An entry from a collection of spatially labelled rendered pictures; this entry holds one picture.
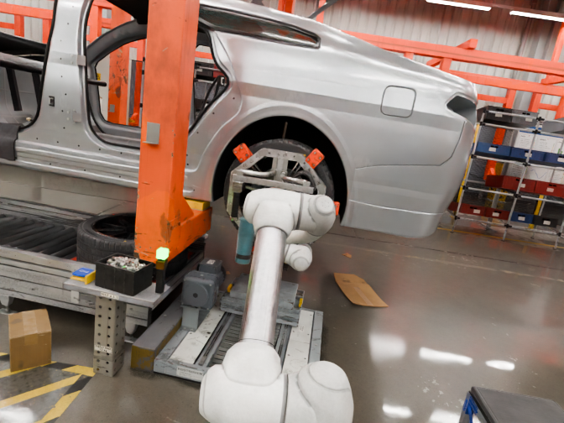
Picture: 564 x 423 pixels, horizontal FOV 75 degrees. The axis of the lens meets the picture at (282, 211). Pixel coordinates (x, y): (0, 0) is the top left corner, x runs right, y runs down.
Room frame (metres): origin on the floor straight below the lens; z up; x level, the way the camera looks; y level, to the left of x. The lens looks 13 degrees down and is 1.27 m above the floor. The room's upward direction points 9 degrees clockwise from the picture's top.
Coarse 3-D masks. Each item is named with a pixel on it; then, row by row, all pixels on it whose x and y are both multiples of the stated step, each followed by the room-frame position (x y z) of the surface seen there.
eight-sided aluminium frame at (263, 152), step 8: (264, 152) 2.03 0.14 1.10; (272, 152) 2.03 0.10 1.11; (280, 152) 2.03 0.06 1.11; (288, 152) 2.03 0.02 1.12; (248, 160) 2.05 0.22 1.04; (256, 160) 2.04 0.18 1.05; (296, 160) 2.02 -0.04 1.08; (304, 160) 2.01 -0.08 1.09; (240, 168) 2.05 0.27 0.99; (304, 168) 2.01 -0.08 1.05; (312, 176) 2.05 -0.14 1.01; (320, 184) 2.00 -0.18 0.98; (232, 192) 2.05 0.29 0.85; (320, 192) 2.00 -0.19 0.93; (240, 216) 2.09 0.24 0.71
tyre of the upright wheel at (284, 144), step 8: (256, 144) 2.13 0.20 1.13; (264, 144) 2.12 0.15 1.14; (272, 144) 2.12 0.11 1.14; (280, 144) 2.11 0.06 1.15; (288, 144) 2.11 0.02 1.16; (296, 144) 2.11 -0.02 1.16; (304, 144) 2.22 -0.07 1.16; (256, 152) 2.13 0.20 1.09; (296, 152) 2.10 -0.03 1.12; (304, 152) 2.10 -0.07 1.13; (232, 168) 2.14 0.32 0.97; (320, 168) 2.09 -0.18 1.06; (328, 168) 2.24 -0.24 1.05; (320, 176) 2.09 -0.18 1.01; (328, 176) 2.08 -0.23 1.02; (224, 184) 2.15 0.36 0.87; (328, 184) 2.08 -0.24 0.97; (224, 192) 2.15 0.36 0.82; (328, 192) 2.08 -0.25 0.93; (224, 200) 2.15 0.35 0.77
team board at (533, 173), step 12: (516, 132) 6.49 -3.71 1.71; (528, 132) 6.49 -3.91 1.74; (516, 144) 6.50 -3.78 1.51; (528, 144) 6.49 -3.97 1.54; (540, 144) 6.49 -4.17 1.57; (552, 144) 6.49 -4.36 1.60; (504, 168) 6.50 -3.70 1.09; (516, 168) 6.49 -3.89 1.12; (528, 168) 6.49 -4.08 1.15; (540, 168) 6.49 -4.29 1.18; (540, 180) 6.49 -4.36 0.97; (552, 180) 6.48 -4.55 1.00; (492, 228) 6.38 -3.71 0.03
